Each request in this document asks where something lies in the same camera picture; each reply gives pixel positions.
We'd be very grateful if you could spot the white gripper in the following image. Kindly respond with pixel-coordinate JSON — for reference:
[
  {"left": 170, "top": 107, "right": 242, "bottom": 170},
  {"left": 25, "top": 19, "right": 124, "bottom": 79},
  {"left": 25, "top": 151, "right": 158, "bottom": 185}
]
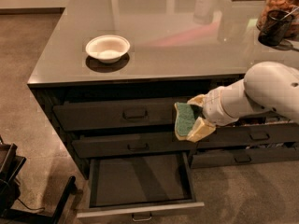
[{"left": 187, "top": 86, "right": 240, "bottom": 143}]

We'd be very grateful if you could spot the green and yellow sponge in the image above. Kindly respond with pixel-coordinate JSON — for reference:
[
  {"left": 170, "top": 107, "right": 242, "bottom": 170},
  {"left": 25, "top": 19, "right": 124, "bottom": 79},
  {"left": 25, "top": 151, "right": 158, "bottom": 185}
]
[{"left": 174, "top": 102, "right": 202, "bottom": 140}]

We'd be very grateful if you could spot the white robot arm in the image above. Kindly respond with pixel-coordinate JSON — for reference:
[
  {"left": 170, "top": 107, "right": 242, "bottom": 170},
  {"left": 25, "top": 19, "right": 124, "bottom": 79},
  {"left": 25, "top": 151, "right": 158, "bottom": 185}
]
[{"left": 187, "top": 62, "right": 299, "bottom": 142}]

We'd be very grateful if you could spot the top left drawer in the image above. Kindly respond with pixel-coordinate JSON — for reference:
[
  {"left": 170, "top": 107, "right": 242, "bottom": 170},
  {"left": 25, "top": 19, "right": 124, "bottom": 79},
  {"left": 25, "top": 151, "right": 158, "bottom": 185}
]
[{"left": 53, "top": 97, "right": 187, "bottom": 131}]

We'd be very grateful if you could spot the middle right drawer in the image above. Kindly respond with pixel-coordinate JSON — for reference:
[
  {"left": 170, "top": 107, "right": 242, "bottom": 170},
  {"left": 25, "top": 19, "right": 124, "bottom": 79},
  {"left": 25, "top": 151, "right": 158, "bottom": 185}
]
[{"left": 197, "top": 120, "right": 299, "bottom": 149}]

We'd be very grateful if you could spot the open bottom left drawer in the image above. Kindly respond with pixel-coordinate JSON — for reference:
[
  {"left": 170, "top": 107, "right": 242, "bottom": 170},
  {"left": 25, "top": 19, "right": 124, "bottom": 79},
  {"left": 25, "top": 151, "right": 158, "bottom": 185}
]
[{"left": 77, "top": 152, "right": 204, "bottom": 224}]

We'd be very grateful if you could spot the middle left drawer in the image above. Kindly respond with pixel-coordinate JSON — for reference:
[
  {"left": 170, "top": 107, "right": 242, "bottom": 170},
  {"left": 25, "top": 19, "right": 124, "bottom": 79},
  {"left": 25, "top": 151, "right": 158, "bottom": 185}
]
[{"left": 72, "top": 132, "right": 197, "bottom": 158}]

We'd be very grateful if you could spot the dark kitchen island cabinet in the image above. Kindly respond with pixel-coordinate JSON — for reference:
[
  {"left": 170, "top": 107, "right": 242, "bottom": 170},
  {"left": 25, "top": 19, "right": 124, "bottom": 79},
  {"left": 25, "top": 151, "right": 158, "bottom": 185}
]
[{"left": 28, "top": 0, "right": 298, "bottom": 173}]

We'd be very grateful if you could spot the white paper bowl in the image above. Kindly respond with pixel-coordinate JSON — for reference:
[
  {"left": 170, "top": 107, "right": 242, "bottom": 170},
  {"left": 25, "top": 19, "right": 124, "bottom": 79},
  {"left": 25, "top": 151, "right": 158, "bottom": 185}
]
[{"left": 85, "top": 35, "right": 131, "bottom": 63}]

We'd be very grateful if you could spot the black mesh cup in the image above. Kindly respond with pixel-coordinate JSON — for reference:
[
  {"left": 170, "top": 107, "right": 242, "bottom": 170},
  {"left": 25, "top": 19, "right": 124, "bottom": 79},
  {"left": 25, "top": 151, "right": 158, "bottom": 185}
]
[{"left": 258, "top": 10, "right": 294, "bottom": 47}]

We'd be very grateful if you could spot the glass jar of snacks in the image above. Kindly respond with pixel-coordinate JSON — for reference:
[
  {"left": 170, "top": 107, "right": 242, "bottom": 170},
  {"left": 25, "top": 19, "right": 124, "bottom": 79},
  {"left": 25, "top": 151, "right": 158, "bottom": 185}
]
[{"left": 256, "top": 0, "right": 299, "bottom": 37}]

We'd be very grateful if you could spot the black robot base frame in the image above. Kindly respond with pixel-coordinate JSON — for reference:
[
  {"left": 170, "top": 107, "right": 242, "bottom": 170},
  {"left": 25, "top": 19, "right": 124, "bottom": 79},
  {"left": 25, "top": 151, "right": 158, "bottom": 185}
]
[{"left": 0, "top": 137, "right": 77, "bottom": 224}]

